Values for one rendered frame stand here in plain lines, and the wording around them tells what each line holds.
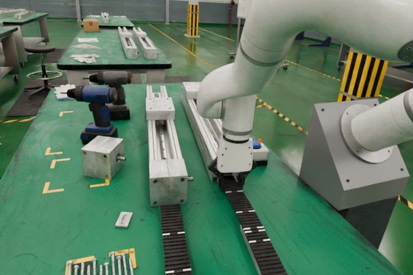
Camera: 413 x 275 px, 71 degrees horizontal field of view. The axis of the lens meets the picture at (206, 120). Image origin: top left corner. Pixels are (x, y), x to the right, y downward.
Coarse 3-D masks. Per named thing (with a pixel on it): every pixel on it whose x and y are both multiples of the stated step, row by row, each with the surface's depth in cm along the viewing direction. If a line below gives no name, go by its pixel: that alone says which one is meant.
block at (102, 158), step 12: (96, 144) 91; (108, 144) 91; (120, 144) 94; (84, 156) 88; (96, 156) 87; (108, 156) 87; (120, 156) 95; (84, 168) 90; (96, 168) 89; (108, 168) 88; (120, 168) 96
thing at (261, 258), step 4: (256, 256) 62; (260, 256) 62; (264, 256) 62; (268, 256) 62; (272, 256) 62; (276, 256) 62; (256, 260) 61; (260, 260) 61; (264, 260) 61; (268, 260) 61; (272, 260) 61; (276, 260) 61
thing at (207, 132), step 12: (192, 108) 128; (192, 120) 125; (204, 120) 123; (216, 120) 117; (204, 132) 106; (216, 132) 114; (204, 144) 102; (216, 144) 104; (204, 156) 102; (216, 168) 90; (216, 180) 92
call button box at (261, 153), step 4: (256, 148) 101; (260, 148) 102; (264, 148) 102; (256, 152) 100; (260, 152) 100; (264, 152) 101; (268, 152) 101; (256, 156) 100; (260, 156) 101; (264, 156) 101; (268, 156) 102; (256, 160) 101; (260, 160) 102; (264, 160) 102; (260, 164) 102; (264, 164) 102
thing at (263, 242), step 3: (258, 240) 66; (261, 240) 66; (264, 240) 66; (267, 240) 66; (249, 243) 65; (252, 243) 65; (255, 243) 66; (258, 243) 66; (261, 243) 65; (264, 243) 65; (267, 243) 65; (270, 243) 65; (252, 246) 64; (255, 246) 65; (258, 246) 65; (261, 246) 65; (264, 246) 65
